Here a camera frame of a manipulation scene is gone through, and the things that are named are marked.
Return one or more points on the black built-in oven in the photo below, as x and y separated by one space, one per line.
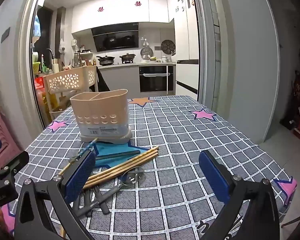
155 80

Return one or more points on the black range hood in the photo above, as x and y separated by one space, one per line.
115 37

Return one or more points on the dark wall panel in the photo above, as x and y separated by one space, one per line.
5 35

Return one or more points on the round hanging pan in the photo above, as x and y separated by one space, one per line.
168 47

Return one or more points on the black hanging cloth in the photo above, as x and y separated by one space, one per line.
102 80

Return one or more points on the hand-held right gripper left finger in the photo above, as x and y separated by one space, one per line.
80 177

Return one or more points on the black wok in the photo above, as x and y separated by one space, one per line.
106 59

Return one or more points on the white knife block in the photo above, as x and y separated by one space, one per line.
55 66

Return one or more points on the black pot with lid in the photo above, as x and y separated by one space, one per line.
127 57

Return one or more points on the beige plastic utensil holder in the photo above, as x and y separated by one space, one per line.
100 110

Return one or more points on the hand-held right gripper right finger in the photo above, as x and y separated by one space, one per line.
213 177

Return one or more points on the round hanging strainer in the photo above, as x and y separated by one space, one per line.
146 53

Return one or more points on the green plastic basket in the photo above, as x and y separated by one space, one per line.
36 67

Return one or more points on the wooden chopstick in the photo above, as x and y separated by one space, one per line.
120 168
120 164
120 171

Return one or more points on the grey checked star tablecloth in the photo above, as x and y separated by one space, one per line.
180 135

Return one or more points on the grey kitchen counter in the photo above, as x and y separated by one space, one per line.
140 64

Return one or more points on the kitchen faucet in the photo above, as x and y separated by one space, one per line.
51 52

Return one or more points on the white refrigerator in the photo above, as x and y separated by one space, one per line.
185 42

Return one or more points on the yellow oil bottle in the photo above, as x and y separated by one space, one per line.
46 105

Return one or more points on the pink plastic stool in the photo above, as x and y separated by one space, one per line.
1 135

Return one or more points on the white enamel pot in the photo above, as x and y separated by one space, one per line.
164 59

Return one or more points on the white wall cabinets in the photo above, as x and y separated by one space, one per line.
120 15

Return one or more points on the red plastic crate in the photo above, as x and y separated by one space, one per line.
38 83

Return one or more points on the red paper decal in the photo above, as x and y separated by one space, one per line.
137 4
100 8

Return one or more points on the white plastic bag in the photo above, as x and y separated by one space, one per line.
61 47

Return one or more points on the cream flower-cutout basket cart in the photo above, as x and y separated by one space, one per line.
65 80

